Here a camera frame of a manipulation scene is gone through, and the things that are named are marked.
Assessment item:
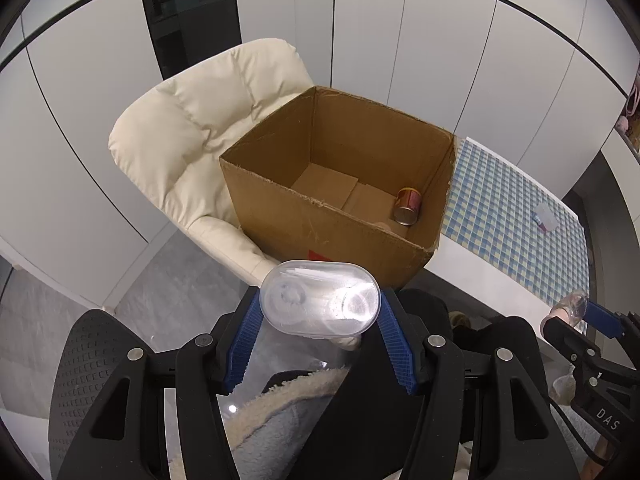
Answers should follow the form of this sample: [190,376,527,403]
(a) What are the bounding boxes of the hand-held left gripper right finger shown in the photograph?
[377,287,583,480]

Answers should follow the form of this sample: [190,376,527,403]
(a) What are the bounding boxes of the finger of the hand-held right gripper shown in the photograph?
[582,299,640,356]
[542,315,608,391]

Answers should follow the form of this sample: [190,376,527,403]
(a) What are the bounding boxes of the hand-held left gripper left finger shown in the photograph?
[55,287,263,480]

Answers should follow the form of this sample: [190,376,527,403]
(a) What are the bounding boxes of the frosted translucent plastic box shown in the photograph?
[534,202,558,232]

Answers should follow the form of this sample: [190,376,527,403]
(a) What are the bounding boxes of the brown cardboard box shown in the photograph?
[219,86,457,291]

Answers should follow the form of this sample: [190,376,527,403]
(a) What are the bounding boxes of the red gold metal can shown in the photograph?
[391,187,422,225]

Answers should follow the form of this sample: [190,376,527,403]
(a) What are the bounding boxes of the person's right hand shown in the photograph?
[582,440,623,480]

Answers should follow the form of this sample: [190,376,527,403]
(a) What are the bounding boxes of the fluffy pale fleece jacket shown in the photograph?
[170,365,576,480]

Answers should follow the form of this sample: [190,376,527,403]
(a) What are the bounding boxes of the white low table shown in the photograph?
[420,135,593,331]

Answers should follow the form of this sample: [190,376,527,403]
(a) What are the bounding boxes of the blue yellow checkered tablecloth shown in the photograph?
[439,137,587,321]

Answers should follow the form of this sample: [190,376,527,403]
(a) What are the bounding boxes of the white long counter cabinet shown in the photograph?
[562,132,640,311]

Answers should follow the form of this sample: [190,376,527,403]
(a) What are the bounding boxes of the cream padded chair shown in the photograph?
[108,37,361,351]

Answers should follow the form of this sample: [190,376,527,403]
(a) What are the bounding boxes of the dark glass cabinet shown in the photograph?
[136,0,241,81]

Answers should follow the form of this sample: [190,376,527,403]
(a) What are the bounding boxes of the black cable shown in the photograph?
[547,392,603,463]

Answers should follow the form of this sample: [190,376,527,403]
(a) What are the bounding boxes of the white wall cabinets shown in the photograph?
[0,0,640,306]

